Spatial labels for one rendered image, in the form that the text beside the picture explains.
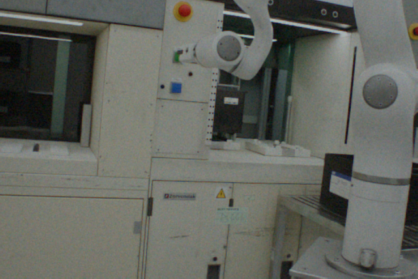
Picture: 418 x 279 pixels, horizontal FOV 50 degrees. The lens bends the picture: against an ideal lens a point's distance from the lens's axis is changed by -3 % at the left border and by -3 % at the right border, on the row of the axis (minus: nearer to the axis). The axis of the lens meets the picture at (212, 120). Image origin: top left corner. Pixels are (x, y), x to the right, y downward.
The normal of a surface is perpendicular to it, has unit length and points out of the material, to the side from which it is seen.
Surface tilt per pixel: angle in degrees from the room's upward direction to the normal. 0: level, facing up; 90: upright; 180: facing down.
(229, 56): 91
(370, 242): 90
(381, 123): 128
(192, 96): 90
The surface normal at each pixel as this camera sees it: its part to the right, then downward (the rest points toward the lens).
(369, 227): -0.47, 0.00
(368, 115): -0.55, 0.57
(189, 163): 0.34, 0.08
